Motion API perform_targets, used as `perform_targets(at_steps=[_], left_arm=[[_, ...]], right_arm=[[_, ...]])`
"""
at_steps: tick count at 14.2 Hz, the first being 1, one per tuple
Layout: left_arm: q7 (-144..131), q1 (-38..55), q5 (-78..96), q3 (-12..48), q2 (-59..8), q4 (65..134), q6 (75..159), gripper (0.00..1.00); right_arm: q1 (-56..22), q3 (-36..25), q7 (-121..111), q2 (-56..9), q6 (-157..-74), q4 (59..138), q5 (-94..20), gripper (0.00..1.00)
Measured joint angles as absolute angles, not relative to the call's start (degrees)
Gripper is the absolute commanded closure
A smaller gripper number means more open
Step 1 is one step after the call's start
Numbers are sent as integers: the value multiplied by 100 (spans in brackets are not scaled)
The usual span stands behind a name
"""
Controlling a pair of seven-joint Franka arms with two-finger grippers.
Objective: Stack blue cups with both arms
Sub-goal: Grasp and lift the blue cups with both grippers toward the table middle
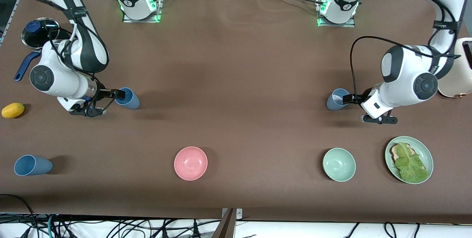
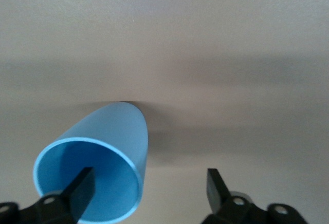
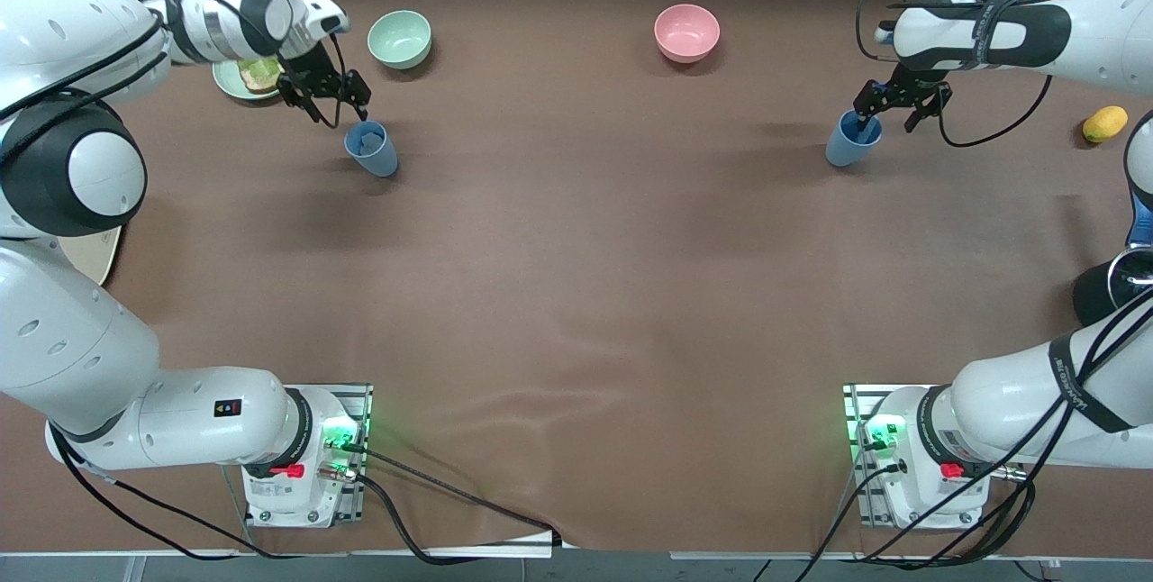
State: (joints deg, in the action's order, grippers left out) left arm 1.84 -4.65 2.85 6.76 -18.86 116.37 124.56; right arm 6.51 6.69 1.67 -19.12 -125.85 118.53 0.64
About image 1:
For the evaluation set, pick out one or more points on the metal table edge bracket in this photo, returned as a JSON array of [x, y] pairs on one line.
[[239, 213]]

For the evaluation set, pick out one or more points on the yellow lemon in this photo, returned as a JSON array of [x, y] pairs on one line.
[[13, 110]]

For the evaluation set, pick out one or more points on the dark slanted bar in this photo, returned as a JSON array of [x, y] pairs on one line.
[[225, 227]]

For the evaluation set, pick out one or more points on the aluminium table edge rail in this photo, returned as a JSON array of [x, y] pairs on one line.
[[14, 9]]

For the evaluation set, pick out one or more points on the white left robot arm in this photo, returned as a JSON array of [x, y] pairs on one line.
[[402, 72]]

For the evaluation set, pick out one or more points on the cream toaster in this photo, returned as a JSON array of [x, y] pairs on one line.
[[461, 79]]

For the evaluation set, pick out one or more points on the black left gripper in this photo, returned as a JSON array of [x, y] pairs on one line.
[[358, 98]]

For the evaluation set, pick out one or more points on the toast slice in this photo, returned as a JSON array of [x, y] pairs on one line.
[[394, 152]]

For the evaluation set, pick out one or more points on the mint green bowl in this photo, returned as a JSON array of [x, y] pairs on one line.
[[339, 164]]

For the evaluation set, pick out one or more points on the blue plastic cup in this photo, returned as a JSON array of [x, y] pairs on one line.
[[132, 102], [37, 166], [333, 104]]

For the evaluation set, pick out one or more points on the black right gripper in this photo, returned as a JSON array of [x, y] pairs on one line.
[[103, 93]]

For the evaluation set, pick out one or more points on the green lettuce leaf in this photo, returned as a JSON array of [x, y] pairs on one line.
[[411, 166]]

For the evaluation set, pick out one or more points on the mint green plate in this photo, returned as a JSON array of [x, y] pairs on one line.
[[424, 149]]

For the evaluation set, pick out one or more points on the pink bowl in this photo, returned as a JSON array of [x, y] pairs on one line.
[[190, 163]]

